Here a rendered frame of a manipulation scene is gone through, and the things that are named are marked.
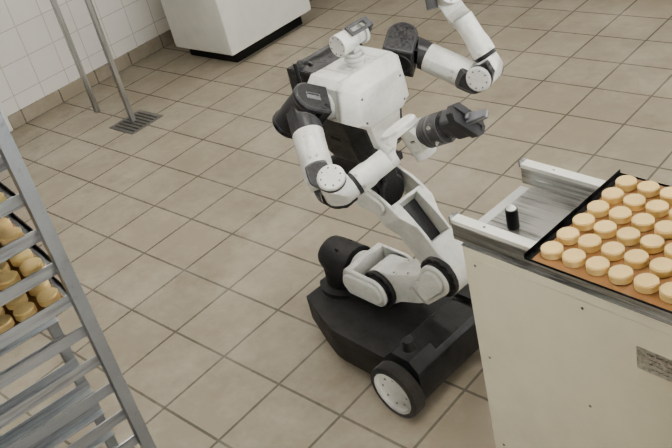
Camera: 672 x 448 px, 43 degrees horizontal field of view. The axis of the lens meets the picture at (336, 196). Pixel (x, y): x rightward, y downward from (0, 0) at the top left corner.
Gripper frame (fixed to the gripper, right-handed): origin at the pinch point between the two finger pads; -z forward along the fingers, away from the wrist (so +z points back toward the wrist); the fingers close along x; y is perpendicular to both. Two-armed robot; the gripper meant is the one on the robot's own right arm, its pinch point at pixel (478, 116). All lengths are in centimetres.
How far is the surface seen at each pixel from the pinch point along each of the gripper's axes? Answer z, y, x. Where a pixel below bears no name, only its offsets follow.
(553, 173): -6.9, 6.8, 23.1
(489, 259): -1.1, 34.7, 11.2
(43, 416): 109, 90, -42
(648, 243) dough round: -38, 32, 20
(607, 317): -29, 48, 22
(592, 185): -17.0, 10.9, 26.1
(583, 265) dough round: -27.8, 38.8, 12.5
